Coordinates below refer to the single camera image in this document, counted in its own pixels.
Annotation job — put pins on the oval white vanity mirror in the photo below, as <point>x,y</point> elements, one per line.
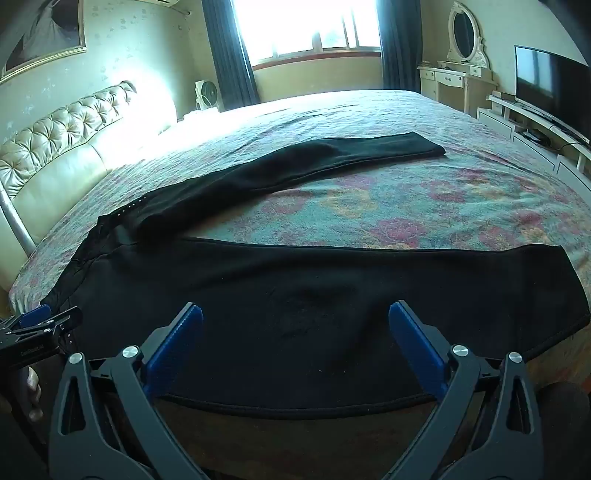
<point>463,32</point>

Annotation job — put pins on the white box fan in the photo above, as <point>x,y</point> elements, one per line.
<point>207,94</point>

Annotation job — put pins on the framed wall picture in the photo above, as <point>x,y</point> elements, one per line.
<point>41,32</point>

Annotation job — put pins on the black sock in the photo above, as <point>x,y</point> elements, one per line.
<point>277,286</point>

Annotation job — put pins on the white television stand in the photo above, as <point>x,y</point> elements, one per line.
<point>503,121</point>

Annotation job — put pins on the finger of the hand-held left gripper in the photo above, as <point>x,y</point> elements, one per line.
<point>36,316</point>
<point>64,321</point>

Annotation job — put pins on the dark blue curtain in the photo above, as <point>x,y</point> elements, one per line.
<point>231,60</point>
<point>399,46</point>

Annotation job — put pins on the white air conditioner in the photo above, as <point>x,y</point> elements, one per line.
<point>168,2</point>

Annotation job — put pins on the cream tufted headboard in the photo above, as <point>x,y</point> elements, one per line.
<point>55,161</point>

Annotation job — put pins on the floral bedspread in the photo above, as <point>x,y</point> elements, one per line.
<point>415,198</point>

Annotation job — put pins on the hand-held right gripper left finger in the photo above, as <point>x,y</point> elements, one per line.
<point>178,341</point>

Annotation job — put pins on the person's left hand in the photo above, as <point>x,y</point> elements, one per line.
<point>33,390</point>

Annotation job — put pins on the brown bed base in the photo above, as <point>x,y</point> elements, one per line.
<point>295,445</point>

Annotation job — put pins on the grey metal pole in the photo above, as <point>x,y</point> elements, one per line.
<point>16,219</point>

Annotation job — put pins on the cream dressing table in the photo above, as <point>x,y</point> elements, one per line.
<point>450,79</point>

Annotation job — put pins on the black flat television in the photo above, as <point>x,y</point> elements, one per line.
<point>540,83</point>

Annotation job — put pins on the bright window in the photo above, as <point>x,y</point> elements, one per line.
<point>304,27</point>

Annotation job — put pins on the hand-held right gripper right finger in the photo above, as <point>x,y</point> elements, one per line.
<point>415,341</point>

